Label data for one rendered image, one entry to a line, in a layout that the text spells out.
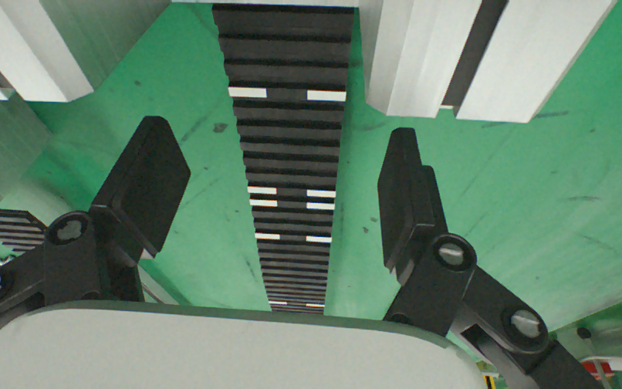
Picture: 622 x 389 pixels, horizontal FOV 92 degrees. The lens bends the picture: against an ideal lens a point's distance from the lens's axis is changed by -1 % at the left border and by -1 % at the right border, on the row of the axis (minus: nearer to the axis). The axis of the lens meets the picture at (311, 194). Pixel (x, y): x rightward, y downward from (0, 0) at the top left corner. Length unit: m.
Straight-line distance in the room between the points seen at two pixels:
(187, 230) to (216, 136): 0.12
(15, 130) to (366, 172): 0.19
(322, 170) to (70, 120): 0.14
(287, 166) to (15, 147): 0.14
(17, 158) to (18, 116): 0.02
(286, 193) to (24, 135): 0.14
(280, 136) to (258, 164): 0.02
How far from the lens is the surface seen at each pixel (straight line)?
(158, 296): 0.42
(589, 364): 4.16
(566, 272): 0.36
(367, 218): 0.23
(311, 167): 0.16
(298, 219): 0.19
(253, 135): 0.16
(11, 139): 0.21
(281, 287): 0.26
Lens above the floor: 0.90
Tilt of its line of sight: 37 degrees down
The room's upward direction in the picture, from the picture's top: 175 degrees counter-clockwise
